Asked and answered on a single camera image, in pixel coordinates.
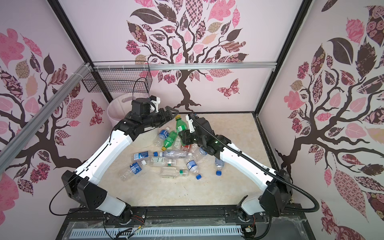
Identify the pink plastic bin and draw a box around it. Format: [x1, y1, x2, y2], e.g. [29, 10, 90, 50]
[107, 93, 149, 127]

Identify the clear square bottle upper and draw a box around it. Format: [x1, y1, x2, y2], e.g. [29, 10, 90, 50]
[149, 157, 177, 168]

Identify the black corrugated cable conduit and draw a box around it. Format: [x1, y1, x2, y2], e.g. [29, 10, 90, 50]
[188, 113, 321, 214]

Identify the long clear crushed bottle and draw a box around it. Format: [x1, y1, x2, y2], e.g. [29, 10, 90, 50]
[153, 150, 188, 159]

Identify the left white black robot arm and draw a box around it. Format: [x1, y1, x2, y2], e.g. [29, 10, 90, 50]
[62, 96, 179, 224]

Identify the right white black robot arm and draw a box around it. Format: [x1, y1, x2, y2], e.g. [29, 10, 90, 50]
[179, 113, 293, 217]

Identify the dark green bottle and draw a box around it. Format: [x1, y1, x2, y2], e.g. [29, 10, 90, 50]
[175, 115, 188, 134]

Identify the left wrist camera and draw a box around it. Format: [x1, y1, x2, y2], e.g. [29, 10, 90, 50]
[150, 96, 161, 113]

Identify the aluminium rail left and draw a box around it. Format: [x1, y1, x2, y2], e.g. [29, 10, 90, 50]
[0, 63, 91, 175]

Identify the clear square bottle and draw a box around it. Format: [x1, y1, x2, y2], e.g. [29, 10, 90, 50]
[160, 167, 188, 179]
[149, 157, 177, 168]

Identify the aluminium rail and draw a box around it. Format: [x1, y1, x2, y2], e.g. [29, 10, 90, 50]
[93, 62, 277, 71]
[0, 63, 91, 175]

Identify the clear bottle green label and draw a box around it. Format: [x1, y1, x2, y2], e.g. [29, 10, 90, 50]
[173, 137, 183, 151]

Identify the clear square bottle lower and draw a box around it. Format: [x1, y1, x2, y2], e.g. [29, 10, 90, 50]
[160, 167, 188, 179]

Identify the blue label bottle blue cap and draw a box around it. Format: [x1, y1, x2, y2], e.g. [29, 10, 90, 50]
[186, 160, 202, 180]

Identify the flat blue label bottle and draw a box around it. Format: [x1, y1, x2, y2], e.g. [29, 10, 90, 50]
[132, 151, 153, 162]

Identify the light green bottle yellow cap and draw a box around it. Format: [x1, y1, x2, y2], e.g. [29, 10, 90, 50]
[162, 131, 178, 151]

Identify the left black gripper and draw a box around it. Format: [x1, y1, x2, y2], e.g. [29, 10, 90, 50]
[141, 105, 179, 128]

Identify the white slotted cable duct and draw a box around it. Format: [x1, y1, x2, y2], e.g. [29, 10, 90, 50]
[68, 226, 243, 240]

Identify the black wire basket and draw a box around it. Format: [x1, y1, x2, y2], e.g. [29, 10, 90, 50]
[82, 60, 153, 94]

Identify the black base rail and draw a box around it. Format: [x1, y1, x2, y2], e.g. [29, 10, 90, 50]
[56, 205, 315, 240]

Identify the aluminium rail back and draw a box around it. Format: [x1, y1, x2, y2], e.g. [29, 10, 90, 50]
[93, 62, 277, 71]

